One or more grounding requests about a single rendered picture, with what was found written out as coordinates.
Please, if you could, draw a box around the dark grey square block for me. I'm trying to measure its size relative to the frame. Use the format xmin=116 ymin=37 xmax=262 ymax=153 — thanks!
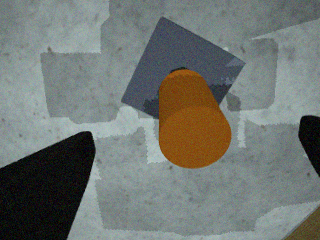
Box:
xmin=121 ymin=17 xmax=245 ymax=119

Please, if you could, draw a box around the orange cylinder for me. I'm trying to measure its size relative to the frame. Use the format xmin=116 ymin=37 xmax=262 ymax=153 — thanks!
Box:
xmin=157 ymin=69 xmax=232 ymax=169

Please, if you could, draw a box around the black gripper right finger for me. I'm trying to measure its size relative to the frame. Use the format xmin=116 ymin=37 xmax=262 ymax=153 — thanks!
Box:
xmin=299 ymin=115 xmax=320 ymax=176

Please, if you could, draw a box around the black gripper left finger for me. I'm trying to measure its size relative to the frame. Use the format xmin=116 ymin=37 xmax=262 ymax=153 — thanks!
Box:
xmin=0 ymin=131 xmax=96 ymax=240

